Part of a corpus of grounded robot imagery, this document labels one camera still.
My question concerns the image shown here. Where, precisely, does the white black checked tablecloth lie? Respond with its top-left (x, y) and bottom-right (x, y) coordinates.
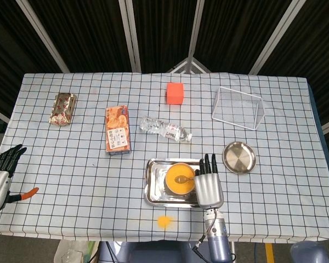
top-left (0, 72), bottom-right (329, 244)

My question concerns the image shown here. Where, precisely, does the orange powder pile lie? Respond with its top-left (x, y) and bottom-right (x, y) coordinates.
top-left (156, 215), bottom-right (175, 228)

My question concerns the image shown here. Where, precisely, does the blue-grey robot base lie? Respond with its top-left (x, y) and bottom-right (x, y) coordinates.
top-left (98, 240), bottom-right (219, 263)

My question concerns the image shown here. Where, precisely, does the orange blue biscuit box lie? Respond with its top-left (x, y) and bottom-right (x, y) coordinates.
top-left (105, 105), bottom-right (132, 157)

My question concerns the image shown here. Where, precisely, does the metal spoon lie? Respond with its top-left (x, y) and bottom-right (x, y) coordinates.
top-left (174, 175), bottom-right (196, 184)

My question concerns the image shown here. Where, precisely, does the round steel plate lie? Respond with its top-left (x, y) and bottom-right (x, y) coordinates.
top-left (222, 141), bottom-right (257, 175)

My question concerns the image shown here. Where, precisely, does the clear plastic bag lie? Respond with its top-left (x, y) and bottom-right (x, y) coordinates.
top-left (54, 239), bottom-right (99, 263)

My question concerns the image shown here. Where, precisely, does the orange bowl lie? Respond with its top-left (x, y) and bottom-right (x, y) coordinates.
top-left (164, 162), bottom-right (197, 196)

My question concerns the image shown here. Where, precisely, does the white triangular frame foot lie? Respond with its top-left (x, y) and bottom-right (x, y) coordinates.
top-left (167, 56), bottom-right (211, 74)

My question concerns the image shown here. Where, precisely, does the rectangular steel tray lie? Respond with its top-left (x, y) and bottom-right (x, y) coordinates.
top-left (144, 158), bottom-right (211, 209)

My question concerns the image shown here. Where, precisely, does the clear plastic container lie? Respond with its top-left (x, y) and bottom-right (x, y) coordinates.
top-left (211, 86), bottom-right (265, 131)

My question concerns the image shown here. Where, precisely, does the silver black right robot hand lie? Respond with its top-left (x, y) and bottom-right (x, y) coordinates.
top-left (194, 153), bottom-right (225, 210)

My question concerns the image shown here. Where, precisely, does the gold foil snack packet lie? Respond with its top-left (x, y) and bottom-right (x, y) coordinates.
top-left (48, 92), bottom-right (77, 127)

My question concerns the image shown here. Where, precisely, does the clear plastic water bottle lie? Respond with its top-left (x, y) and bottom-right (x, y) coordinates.
top-left (139, 116), bottom-right (193, 143)

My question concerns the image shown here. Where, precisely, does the orange cube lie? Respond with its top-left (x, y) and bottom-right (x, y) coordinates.
top-left (166, 82), bottom-right (185, 106)

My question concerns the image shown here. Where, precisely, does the black white-framed folding screen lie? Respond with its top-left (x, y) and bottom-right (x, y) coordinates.
top-left (0, 0), bottom-right (329, 135)

